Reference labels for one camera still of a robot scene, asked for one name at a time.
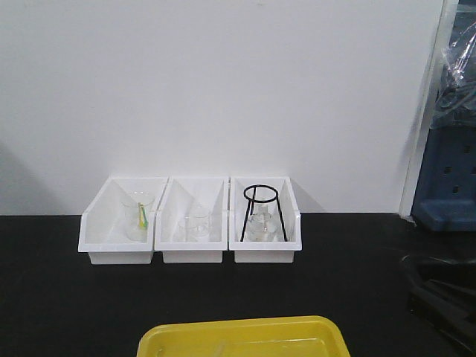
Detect blue perforated shelf unit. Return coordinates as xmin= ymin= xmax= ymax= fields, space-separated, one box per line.
xmin=411 ymin=1 xmax=475 ymax=232

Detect white bin with tripod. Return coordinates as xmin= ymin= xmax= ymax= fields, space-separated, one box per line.
xmin=228 ymin=176 xmax=302 ymax=264

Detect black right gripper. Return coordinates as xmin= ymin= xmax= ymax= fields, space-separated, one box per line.
xmin=400 ymin=255 xmax=475 ymax=353

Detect clear beaker with yellow stick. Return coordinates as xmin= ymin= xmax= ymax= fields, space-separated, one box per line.
xmin=121 ymin=191 xmax=155 ymax=242

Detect clear plastic bag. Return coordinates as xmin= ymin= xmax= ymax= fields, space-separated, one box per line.
xmin=431 ymin=23 xmax=475 ymax=129

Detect white vertical post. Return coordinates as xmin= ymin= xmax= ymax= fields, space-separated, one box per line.
xmin=398 ymin=1 xmax=458 ymax=222

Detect clear glass beakers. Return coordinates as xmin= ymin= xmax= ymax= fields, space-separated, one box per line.
xmin=178 ymin=205 xmax=211 ymax=242

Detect yellow plastic tray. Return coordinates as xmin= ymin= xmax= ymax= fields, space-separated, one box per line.
xmin=136 ymin=316 xmax=350 ymax=356

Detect white bin with beaker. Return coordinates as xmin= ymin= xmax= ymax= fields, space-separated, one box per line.
xmin=78 ymin=177 xmax=169 ymax=265

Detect clear glass flask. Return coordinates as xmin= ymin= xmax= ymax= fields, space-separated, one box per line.
xmin=245 ymin=204 xmax=277 ymax=242

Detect white bin with glassware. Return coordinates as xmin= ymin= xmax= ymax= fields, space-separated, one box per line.
xmin=154 ymin=176 xmax=229 ymax=264

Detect black wire tripod stand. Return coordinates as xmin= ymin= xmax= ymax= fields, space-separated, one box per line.
xmin=239 ymin=184 xmax=289 ymax=242

